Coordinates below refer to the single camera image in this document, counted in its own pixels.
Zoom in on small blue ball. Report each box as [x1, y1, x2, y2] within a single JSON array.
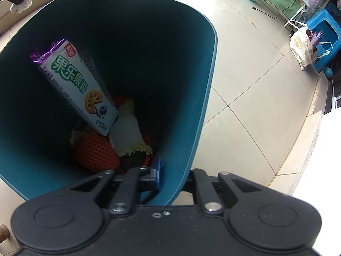
[[324, 68, 334, 79]]

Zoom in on blue plastic stool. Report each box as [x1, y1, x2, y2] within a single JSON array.
[[306, 9, 340, 72]]

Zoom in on white tote bag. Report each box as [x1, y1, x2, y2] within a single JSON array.
[[290, 21, 333, 70]]

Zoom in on teal plastic trash bin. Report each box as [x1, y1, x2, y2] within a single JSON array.
[[0, 0, 219, 207]]

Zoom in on black power cable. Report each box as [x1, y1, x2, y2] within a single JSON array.
[[251, 0, 302, 20]]

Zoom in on white cabbage piece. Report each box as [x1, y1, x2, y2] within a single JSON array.
[[108, 99, 153, 157]]

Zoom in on purple white biscuit package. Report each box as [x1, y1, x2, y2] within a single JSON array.
[[30, 39, 118, 136]]

